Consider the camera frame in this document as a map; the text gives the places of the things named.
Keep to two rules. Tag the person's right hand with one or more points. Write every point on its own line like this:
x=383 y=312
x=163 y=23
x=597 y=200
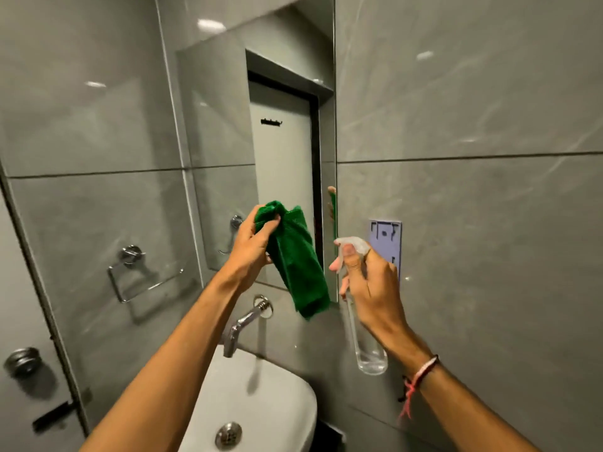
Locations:
x=377 y=296

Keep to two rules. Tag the person's left hand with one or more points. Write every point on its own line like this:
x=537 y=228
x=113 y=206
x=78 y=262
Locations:
x=248 y=251

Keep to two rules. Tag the person's right thumb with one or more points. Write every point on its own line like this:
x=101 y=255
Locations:
x=351 y=259

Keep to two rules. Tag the person's left thumb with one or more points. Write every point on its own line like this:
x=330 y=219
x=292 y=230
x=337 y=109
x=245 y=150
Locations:
x=266 y=228

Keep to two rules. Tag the green microfibre cloth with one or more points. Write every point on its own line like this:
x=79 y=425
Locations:
x=296 y=261

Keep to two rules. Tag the clear plastic spray bottle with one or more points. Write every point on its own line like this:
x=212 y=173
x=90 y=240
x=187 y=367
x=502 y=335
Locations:
x=360 y=334

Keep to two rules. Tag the person's right forearm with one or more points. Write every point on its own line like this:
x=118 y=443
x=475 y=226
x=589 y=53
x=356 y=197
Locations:
x=461 y=404

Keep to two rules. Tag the person's left forearm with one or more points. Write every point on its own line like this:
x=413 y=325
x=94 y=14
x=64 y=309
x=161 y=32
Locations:
x=174 y=367

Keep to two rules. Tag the white ceramic sink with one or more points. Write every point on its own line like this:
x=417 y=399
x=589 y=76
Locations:
x=254 y=404

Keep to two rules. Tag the chrome sink drain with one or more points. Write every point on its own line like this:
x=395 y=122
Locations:
x=228 y=435

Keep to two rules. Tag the grey bathroom door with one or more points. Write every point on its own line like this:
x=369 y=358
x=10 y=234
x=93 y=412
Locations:
x=28 y=353

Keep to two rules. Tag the chrome door knob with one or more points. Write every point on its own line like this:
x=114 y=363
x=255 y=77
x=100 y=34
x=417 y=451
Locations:
x=21 y=362

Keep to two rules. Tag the black door latch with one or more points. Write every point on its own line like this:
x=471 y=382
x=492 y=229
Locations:
x=54 y=416

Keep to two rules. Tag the purple wall mount plate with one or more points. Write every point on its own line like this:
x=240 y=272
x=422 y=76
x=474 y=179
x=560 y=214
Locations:
x=386 y=244

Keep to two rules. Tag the wall mirror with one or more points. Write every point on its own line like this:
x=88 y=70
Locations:
x=264 y=155

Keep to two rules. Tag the chrome wall tap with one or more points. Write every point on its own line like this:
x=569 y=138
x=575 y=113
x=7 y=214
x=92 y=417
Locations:
x=242 y=322

